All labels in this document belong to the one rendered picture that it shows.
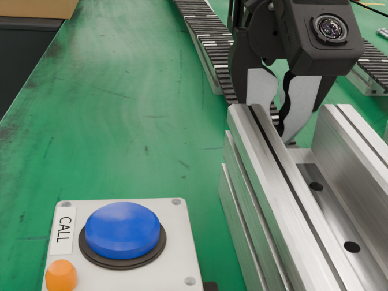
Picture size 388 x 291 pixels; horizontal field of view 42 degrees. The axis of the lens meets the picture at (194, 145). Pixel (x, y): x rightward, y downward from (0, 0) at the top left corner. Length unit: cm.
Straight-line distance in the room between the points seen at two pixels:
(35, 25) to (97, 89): 27
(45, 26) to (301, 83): 51
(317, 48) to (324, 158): 10
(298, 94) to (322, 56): 11
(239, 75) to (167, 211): 15
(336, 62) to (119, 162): 22
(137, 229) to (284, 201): 8
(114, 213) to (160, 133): 24
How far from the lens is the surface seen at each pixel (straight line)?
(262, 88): 42
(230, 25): 46
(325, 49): 33
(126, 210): 28
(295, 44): 33
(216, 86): 60
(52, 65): 67
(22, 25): 85
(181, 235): 29
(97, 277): 26
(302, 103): 43
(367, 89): 66
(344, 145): 36
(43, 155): 47
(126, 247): 26
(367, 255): 31
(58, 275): 25
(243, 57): 40
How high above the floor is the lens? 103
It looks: 30 degrees down
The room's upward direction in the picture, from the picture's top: 5 degrees clockwise
